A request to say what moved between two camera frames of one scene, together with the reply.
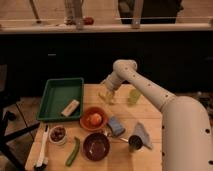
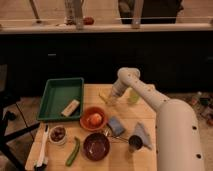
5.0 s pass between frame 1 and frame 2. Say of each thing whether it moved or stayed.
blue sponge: stayed
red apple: stayed
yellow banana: stayed
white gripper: moved
